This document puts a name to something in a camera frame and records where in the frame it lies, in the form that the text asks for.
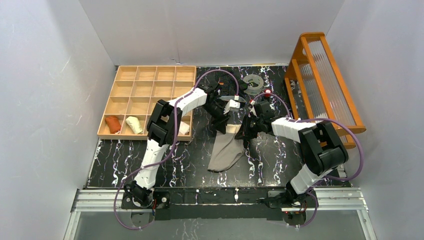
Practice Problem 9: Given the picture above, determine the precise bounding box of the black striped underwear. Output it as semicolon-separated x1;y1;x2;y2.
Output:
214;68;249;98

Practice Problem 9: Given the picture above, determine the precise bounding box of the clear tape roll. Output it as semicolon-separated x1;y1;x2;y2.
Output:
242;74;264;96

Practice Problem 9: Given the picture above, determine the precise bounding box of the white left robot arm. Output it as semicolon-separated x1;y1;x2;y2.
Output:
122;82;241;208

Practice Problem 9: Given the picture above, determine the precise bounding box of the rolled white underwear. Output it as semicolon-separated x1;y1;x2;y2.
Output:
178;121;191;136

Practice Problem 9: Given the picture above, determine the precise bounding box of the rolled orange underwear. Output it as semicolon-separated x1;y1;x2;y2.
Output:
104;115;122;134

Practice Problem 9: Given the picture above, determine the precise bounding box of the orange wooden rack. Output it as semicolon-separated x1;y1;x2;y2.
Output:
284;32;367;134

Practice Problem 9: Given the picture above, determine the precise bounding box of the wooden compartment tray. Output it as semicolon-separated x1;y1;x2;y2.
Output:
97;65;197;141

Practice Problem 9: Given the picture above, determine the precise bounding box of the grey beige underwear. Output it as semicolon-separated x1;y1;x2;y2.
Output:
207;124;244;173

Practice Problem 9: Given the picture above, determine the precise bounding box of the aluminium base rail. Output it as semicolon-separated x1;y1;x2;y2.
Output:
64;187;377;240

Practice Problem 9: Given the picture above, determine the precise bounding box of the red small cap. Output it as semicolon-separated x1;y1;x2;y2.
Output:
263;89;273;98

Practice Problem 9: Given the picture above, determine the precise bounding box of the rolled cream underwear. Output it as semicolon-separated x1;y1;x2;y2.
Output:
125;116;143;135

